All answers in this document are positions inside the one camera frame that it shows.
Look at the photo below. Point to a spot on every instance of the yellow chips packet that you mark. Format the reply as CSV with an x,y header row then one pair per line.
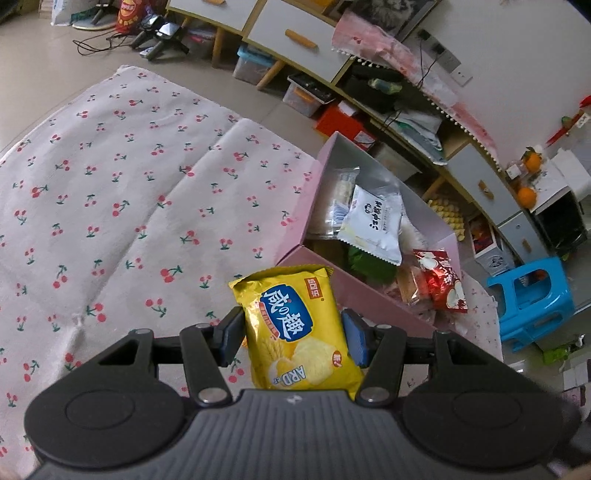
x,y
295,332

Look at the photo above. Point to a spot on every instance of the long white rice cracker packet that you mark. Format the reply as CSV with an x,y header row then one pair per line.
x,y
341,194

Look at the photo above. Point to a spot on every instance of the teal storage box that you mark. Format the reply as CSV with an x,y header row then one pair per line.
x,y
251,64

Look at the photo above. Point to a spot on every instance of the clear box with dark contents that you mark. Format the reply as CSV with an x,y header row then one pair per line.
x,y
307,94

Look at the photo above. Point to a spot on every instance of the red snack packet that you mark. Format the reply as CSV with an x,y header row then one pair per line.
x,y
443,286

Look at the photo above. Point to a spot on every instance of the white printed box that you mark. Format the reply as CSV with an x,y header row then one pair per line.
x,y
494,261

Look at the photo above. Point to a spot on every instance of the yellow egg tray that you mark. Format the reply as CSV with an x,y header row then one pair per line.
x,y
445,217

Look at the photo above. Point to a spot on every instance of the folded cloths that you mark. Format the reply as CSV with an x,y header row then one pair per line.
x,y
420,134

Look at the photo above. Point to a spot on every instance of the green snack packet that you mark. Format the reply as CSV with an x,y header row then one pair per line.
x,y
364,265

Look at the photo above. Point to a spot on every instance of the red printed bag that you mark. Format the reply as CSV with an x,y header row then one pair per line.
x,y
134,14

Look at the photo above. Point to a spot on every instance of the clear storage box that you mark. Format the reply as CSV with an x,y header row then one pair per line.
x,y
392,161

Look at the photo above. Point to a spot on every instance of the orange fruit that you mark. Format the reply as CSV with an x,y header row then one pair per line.
x,y
526,197
532,161

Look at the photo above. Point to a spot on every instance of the pink cardboard box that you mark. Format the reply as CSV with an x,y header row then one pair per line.
x,y
323,277

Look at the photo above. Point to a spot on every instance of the red flat box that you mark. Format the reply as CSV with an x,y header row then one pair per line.
x,y
344,124

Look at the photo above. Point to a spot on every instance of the black microwave oven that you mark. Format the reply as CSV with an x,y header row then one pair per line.
x,y
558,226

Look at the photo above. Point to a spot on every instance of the black bag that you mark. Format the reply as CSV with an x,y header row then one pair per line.
x,y
369,87

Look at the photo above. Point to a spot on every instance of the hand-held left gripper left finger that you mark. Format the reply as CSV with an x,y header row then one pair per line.
x,y
229,337

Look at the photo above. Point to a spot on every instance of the pink cherry table runner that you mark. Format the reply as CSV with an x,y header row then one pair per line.
x,y
383,41

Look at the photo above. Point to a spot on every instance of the clear wafer biscuit packet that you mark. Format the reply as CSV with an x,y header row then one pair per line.
x,y
411,286

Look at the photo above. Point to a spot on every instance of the cat picture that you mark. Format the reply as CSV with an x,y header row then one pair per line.
x,y
392,14

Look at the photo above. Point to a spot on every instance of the black hand-held device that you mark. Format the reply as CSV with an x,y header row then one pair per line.
x,y
159,37

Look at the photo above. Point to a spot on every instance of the wooden cabinet with white drawers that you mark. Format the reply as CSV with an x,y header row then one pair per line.
x,y
286,23

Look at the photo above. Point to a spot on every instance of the cherry print cloth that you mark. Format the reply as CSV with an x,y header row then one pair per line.
x,y
115,207

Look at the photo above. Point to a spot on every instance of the wall sockets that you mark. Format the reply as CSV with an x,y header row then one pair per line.
x,y
443,55

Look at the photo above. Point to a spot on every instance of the white packet with dark print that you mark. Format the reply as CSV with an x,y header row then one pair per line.
x,y
369,221

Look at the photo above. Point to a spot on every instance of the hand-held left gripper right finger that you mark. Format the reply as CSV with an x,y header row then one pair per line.
x,y
355,339

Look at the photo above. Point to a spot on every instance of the blue plastic stool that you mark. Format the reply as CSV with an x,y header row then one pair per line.
x,y
531,300

